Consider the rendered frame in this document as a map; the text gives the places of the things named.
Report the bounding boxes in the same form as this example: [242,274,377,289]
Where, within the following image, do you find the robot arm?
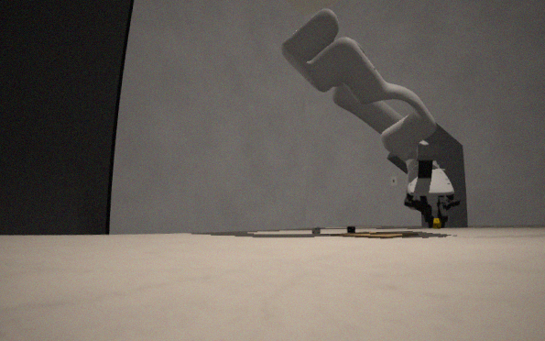
[281,9,445,179]

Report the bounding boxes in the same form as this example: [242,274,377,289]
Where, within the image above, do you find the yellow die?
[432,218,441,229]

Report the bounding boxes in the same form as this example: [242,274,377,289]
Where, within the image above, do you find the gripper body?
[406,163,454,210]

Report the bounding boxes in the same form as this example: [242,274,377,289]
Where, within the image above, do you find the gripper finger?
[437,194,460,228]
[404,193,434,228]

